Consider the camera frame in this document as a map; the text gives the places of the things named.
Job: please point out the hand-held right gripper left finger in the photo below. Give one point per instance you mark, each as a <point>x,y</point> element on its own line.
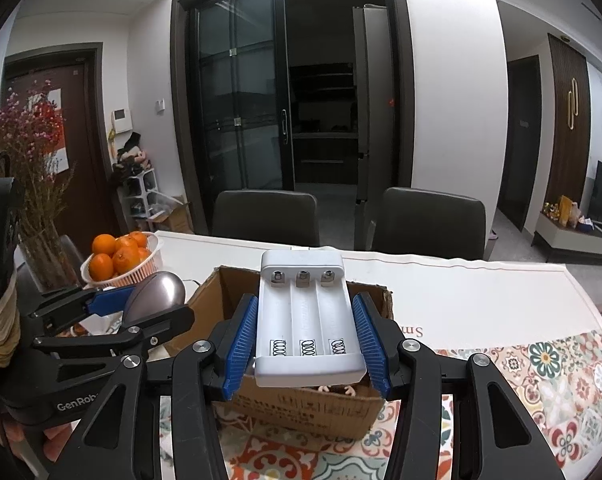
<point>241,345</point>

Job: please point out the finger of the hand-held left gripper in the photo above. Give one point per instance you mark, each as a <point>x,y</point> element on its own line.
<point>166,317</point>
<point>108,301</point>

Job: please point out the red wall poster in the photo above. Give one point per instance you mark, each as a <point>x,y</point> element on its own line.
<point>56,130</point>

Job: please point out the pile of stuffed toys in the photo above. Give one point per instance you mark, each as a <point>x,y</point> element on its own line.
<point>131,155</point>

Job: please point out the brown wooden door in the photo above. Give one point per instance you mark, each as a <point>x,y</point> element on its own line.
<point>83,110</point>

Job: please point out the pile of oranges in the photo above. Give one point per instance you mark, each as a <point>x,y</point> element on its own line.
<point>103,265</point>

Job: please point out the white cube shelf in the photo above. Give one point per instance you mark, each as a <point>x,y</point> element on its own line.
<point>138,195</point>

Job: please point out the blue tissue box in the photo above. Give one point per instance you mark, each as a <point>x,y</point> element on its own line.
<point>584,224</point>

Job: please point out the glass vase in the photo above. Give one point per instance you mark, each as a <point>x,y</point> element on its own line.
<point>46,265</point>

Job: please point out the dark interior door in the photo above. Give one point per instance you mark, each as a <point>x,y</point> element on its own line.
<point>521,145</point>

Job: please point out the yellow box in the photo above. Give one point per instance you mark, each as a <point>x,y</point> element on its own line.
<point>566,209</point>

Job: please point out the dried pink flowers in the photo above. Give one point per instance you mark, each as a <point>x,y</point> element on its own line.
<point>28,160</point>

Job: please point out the person's left hand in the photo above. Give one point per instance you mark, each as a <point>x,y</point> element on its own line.
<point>1,340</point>

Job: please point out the white intercom panel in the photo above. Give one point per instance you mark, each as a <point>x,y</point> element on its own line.
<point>122,120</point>

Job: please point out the open cardboard floor box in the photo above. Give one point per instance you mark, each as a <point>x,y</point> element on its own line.
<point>173,217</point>

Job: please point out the patterned table runner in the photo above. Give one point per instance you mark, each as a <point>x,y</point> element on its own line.
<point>556,385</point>

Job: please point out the beige doll figure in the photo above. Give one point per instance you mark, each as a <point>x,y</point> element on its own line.
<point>337,390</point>

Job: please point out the white television cabinet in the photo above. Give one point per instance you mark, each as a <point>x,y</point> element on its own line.
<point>571,240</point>

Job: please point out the dark grey dining chair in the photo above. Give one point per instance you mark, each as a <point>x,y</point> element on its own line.
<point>266,215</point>
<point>426,220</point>

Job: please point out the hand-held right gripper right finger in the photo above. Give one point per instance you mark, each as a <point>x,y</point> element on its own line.
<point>371,345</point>

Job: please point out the silver egg-shaped gadget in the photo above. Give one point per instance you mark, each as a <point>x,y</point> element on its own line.
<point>153,295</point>

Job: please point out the white plastic fruit basket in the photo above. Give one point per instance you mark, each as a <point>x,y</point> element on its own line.
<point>136,272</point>

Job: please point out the white battery charger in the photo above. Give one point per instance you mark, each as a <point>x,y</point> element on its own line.
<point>306,310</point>

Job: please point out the glass sliding door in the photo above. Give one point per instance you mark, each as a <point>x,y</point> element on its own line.
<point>241,110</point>

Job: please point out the brown cardboard box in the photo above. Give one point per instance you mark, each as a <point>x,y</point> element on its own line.
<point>306,410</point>

